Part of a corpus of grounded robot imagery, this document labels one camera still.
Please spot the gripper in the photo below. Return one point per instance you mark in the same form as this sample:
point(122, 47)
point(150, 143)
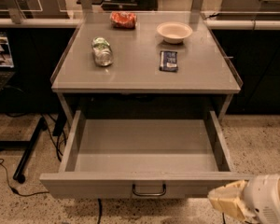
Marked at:
point(261, 198)

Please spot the grey top drawer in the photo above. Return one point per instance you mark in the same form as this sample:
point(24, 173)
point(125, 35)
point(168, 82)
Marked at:
point(142, 158)

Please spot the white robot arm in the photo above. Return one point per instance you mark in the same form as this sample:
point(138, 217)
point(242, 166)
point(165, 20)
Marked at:
point(254, 201)

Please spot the grey drawer cabinet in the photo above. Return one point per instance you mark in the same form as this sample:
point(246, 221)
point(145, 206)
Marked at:
point(202, 67)

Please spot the blue snack packet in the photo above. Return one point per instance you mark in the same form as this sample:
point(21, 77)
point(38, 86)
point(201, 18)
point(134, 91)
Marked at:
point(168, 61)

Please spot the white paper bowl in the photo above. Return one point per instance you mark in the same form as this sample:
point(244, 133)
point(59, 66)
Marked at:
point(174, 32)

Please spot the black stand leg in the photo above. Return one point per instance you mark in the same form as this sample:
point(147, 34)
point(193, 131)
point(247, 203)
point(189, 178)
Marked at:
point(27, 146)

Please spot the red crushed soda can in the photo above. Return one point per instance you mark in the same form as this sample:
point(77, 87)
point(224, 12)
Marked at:
point(123, 19)

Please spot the laptop computer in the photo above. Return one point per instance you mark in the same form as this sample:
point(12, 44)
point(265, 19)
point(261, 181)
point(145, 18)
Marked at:
point(7, 66)

